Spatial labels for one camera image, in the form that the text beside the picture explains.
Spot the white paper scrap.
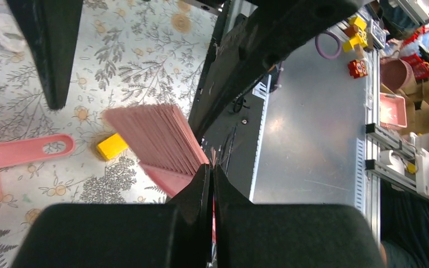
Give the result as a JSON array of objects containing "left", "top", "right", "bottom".
[{"left": 0, "top": 13, "right": 27, "bottom": 53}]

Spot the small yellow block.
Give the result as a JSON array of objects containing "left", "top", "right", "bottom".
[{"left": 96, "top": 133, "right": 128, "bottom": 161}]

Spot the floral table mat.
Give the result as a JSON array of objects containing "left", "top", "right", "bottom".
[{"left": 0, "top": 1, "right": 216, "bottom": 267}]

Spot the pink hand brush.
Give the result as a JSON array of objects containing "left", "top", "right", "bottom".
[{"left": 103, "top": 104, "right": 210, "bottom": 197}]

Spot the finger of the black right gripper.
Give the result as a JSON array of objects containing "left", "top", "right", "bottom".
[
  {"left": 188, "top": 1, "right": 364, "bottom": 140},
  {"left": 6, "top": 0, "right": 83, "bottom": 111}
]

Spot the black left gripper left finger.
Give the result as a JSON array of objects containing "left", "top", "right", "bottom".
[{"left": 12, "top": 164, "right": 212, "bottom": 267}]

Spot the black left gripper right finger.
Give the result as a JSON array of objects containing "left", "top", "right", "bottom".
[{"left": 213, "top": 166, "right": 384, "bottom": 267}]

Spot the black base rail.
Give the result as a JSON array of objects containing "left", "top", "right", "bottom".
[{"left": 189, "top": 1, "right": 271, "bottom": 200}]

